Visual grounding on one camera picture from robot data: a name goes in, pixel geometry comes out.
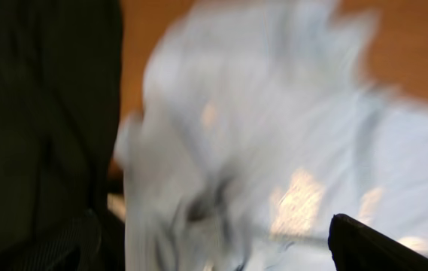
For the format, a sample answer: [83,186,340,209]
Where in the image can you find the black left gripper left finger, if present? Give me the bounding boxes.
[8,210,102,271]

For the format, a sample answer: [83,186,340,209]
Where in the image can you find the black garment with logo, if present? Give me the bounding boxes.
[0,0,123,270]

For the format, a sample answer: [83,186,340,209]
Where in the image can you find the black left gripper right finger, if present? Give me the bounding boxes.
[328,214,428,271]

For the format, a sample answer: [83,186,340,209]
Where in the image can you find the light blue t-shirt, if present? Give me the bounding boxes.
[115,1,428,270]

